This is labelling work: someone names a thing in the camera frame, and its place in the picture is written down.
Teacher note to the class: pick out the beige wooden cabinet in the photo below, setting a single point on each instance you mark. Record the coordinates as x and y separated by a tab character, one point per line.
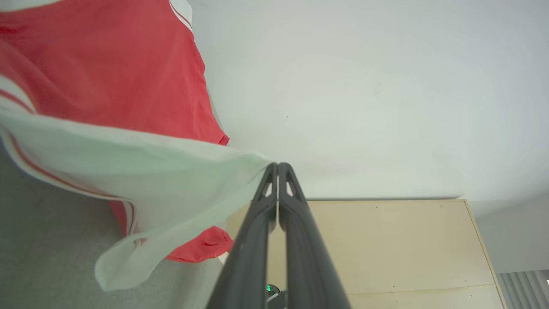
386	244

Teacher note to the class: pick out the grey ribbed panel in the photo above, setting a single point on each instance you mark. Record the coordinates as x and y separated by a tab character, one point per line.
525	292

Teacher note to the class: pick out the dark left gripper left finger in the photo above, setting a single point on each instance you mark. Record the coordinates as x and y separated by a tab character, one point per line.
246	266

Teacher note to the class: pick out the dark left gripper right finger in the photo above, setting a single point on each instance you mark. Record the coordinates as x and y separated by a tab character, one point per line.
306	266

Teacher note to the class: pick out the red white-striped shorts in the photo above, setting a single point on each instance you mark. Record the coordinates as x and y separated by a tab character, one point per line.
107	64

